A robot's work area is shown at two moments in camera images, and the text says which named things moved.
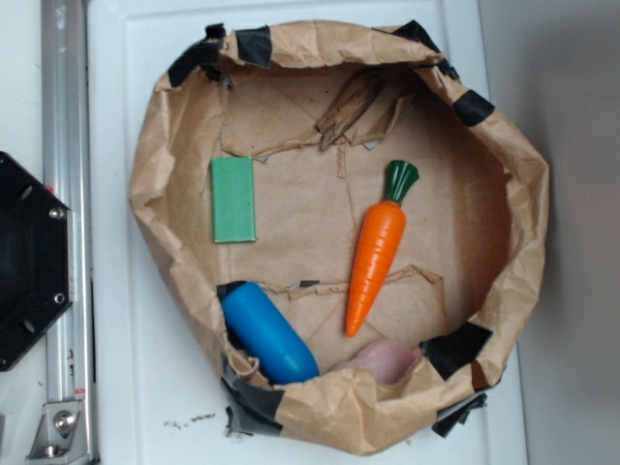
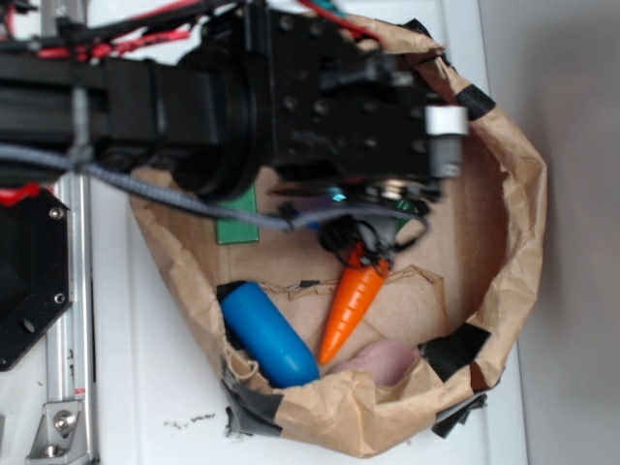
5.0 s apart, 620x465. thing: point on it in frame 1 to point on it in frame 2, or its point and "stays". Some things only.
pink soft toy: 389,359 stays
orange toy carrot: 380,244 to 358,285
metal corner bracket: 60,439 stays
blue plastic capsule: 263,330 stays
